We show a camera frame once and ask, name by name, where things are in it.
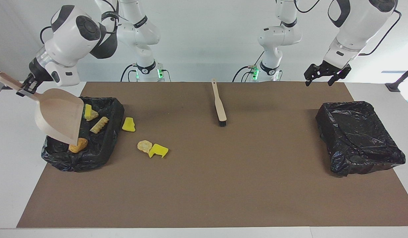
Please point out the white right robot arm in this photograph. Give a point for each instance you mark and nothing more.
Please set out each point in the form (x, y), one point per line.
(74, 36)

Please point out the pale bread chunk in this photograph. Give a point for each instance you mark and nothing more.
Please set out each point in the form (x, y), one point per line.
(144, 146)

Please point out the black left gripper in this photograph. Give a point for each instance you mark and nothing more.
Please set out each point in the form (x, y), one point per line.
(329, 68)

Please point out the striped orange bread piece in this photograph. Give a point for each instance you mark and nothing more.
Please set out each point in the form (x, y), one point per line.
(99, 125)

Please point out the pale cracker chunk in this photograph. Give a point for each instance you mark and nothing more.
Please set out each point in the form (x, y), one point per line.
(93, 115)

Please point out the brown table mat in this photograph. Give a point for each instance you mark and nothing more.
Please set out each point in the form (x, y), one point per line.
(190, 205)

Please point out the brown bread roll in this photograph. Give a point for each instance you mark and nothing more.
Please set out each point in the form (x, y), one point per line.
(78, 145)

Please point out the black bag lined bin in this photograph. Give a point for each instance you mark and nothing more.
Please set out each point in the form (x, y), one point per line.
(356, 138)
(101, 152)

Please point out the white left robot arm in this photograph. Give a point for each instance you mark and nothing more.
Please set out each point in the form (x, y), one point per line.
(356, 26)

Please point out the beige plastic dustpan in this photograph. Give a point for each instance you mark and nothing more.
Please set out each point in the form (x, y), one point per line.
(58, 112)

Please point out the beige hand brush black bristles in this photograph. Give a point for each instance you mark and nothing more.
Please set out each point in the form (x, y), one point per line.
(220, 105)

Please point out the notched yellow sponge piece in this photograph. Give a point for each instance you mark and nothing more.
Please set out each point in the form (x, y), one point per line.
(159, 151)

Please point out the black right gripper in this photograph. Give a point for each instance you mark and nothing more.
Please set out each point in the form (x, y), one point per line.
(38, 71)

